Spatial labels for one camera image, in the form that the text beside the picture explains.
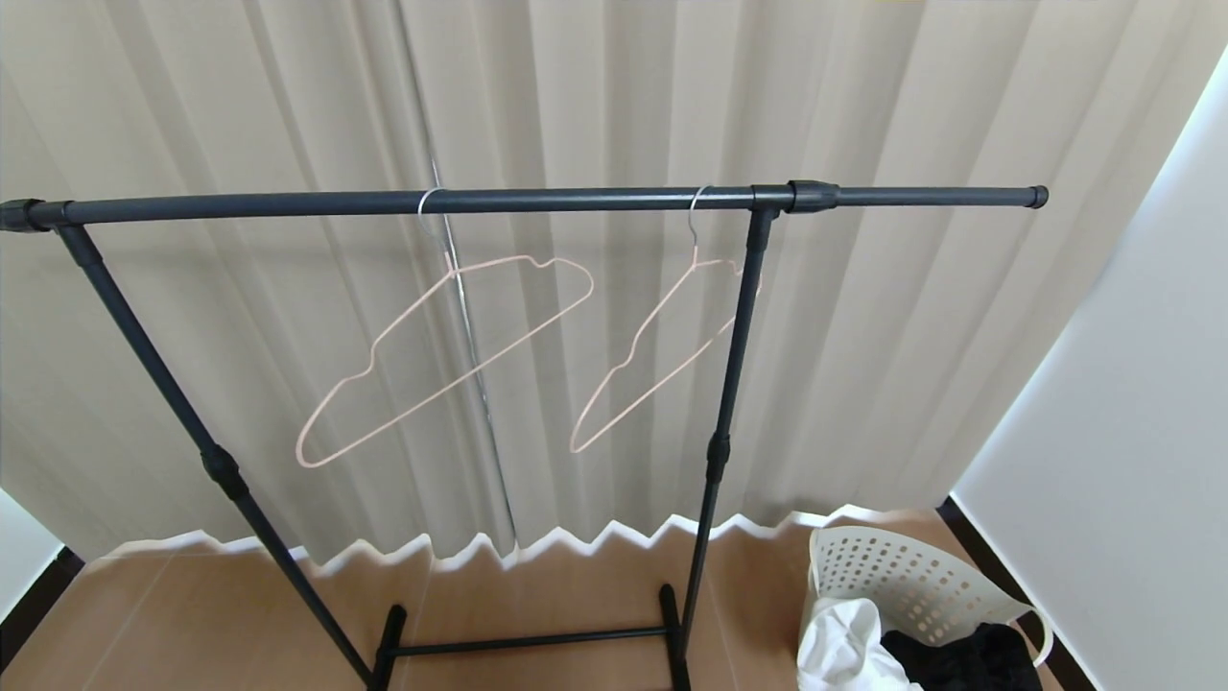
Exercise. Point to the white printed t-shirt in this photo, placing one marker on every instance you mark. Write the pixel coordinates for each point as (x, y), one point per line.
(844, 653)

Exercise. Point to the black clothes rack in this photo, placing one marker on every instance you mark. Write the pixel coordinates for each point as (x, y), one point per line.
(576, 200)

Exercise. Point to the beige curtain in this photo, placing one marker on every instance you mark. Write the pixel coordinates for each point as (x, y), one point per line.
(863, 336)

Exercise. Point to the black garment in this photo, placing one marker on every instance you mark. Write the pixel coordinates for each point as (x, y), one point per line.
(969, 662)

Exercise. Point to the pink clothes hanger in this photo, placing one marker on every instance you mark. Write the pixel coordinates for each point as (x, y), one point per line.
(432, 394)
(694, 251)

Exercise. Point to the white laundry basket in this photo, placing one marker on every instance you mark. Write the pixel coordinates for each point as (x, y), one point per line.
(911, 576)

